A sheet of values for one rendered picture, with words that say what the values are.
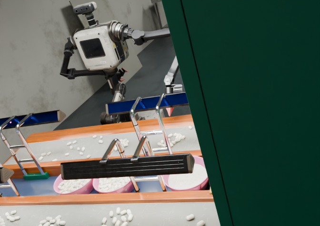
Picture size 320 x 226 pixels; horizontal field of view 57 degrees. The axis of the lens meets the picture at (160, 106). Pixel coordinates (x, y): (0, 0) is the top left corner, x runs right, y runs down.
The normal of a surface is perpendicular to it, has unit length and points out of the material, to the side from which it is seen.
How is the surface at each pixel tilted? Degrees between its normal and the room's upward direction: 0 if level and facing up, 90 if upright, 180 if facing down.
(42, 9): 90
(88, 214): 0
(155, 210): 0
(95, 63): 90
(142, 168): 58
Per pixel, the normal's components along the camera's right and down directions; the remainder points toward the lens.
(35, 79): 0.89, -0.04
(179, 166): -0.33, -0.03
